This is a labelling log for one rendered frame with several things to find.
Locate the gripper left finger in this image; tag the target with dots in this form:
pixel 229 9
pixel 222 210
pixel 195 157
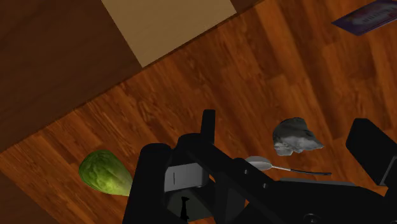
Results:
pixel 155 186

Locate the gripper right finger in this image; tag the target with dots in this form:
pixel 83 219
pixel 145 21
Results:
pixel 370 149

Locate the green lettuce head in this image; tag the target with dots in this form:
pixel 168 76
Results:
pixel 102 173

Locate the grey crumpled rock-like figure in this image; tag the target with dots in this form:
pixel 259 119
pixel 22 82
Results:
pixel 294 136

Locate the purple flat box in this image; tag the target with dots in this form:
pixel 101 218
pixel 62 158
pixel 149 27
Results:
pixel 369 17

